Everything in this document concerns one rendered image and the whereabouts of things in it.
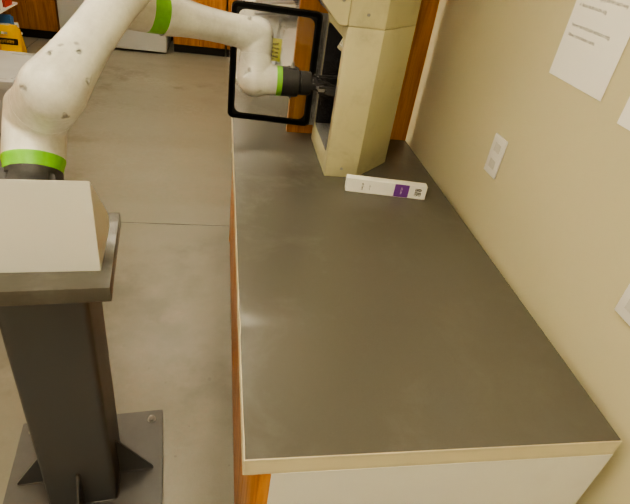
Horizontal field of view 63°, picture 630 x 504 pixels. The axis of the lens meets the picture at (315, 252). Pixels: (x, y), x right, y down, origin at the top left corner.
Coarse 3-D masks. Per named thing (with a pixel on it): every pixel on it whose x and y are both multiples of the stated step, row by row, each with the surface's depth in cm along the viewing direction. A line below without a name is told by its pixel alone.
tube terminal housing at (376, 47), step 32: (352, 0) 141; (384, 0) 142; (416, 0) 154; (352, 32) 146; (384, 32) 147; (352, 64) 151; (384, 64) 155; (352, 96) 157; (384, 96) 164; (352, 128) 163; (384, 128) 175; (320, 160) 178; (352, 160) 169; (384, 160) 186
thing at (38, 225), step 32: (0, 192) 100; (32, 192) 101; (64, 192) 103; (0, 224) 104; (32, 224) 105; (64, 224) 107; (96, 224) 110; (0, 256) 108; (32, 256) 109; (64, 256) 111; (96, 256) 113
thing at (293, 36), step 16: (272, 16) 171; (288, 16) 171; (288, 32) 174; (304, 32) 174; (272, 48) 177; (288, 48) 177; (304, 48) 177; (288, 64) 180; (304, 64) 180; (240, 96) 186; (272, 96) 186; (304, 96) 186; (256, 112) 189; (272, 112) 189; (288, 112) 189
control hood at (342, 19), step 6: (324, 0) 140; (330, 0) 140; (336, 0) 141; (342, 0) 141; (348, 0) 141; (330, 6) 141; (336, 6) 141; (342, 6) 142; (348, 6) 142; (330, 12) 142; (336, 12) 142; (342, 12) 142; (348, 12) 143; (336, 18) 143; (342, 18) 143; (348, 18) 144; (342, 24) 145
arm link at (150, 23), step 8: (152, 0) 133; (160, 0) 134; (168, 0) 136; (144, 8) 131; (152, 8) 133; (160, 8) 134; (168, 8) 136; (144, 16) 133; (152, 16) 134; (160, 16) 135; (168, 16) 137; (136, 24) 134; (144, 24) 135; (152, 24) 136; (160, 24) 137; (168, 24) 138; (152, 32) 139; (160, 32) 140
